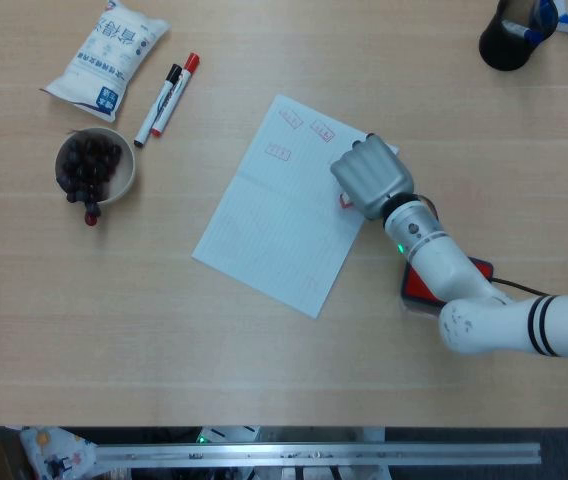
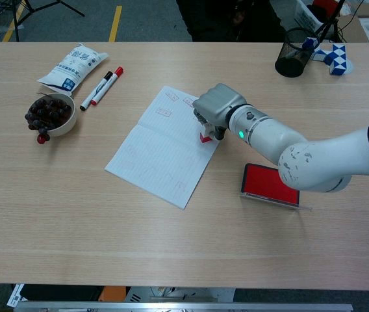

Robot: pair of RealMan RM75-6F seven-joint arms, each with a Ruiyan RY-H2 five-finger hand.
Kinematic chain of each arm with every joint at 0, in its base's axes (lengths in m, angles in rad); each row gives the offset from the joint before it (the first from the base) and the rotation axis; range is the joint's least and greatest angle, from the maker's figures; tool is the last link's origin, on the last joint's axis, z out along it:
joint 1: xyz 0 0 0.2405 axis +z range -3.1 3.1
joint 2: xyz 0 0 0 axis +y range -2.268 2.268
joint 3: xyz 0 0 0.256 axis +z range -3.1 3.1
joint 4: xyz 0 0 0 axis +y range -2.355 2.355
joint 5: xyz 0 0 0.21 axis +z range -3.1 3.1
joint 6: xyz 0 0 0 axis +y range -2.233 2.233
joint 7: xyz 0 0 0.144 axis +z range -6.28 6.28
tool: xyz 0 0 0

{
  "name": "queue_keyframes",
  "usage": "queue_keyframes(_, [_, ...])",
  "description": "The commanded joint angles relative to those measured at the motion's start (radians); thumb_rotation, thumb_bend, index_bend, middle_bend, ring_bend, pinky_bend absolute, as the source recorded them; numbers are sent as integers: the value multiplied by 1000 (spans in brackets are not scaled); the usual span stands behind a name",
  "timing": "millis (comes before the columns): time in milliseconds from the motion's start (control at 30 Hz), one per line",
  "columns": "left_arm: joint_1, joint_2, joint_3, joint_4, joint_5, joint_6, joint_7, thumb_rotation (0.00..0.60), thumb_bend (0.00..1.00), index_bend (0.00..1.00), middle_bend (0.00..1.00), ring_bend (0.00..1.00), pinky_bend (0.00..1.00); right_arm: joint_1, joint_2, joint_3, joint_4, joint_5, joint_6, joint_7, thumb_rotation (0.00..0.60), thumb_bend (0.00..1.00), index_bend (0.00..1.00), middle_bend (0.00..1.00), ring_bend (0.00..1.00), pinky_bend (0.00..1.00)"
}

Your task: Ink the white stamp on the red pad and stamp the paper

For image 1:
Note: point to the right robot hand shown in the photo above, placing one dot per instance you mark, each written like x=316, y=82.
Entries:
x=374, y=175

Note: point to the white and red stamp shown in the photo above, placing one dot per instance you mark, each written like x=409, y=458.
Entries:
x=344, y=202

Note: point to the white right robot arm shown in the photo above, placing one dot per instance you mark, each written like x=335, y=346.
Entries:
x=474, y=295

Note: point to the white paper sheet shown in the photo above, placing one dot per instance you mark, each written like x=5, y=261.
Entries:
x=274, y=220

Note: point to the red ink pad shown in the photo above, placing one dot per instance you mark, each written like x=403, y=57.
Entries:
x=416, y=287

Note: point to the black pen holder cup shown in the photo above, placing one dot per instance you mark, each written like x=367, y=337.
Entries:
x=506, y=42

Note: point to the blue and white pen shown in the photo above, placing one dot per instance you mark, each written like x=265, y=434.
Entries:
x=524, y=31

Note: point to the red capped whiteboard marker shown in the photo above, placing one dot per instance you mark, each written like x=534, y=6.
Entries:
x=174, y=97

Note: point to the black capped whiteboard marker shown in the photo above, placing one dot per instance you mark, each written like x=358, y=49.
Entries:
x=156, y=107

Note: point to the beige bowl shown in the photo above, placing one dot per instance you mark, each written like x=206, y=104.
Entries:
x=125, y=170

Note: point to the dark grape bunch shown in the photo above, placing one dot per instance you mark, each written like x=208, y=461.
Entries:
x=86, y=167

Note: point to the white snack bag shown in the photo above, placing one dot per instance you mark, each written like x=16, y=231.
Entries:
x=106, y=60

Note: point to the patterned white bag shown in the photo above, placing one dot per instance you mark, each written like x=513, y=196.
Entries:
x=56, y=452

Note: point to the aluminium rail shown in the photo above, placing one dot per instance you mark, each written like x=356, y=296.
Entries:
x=314, y=454

